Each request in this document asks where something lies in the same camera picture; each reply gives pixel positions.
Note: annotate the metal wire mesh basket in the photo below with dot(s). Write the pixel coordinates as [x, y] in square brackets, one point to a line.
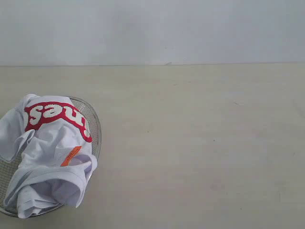
[94, 124]

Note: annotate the white t-shirt red logo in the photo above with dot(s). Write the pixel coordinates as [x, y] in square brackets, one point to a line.
[46, 155]

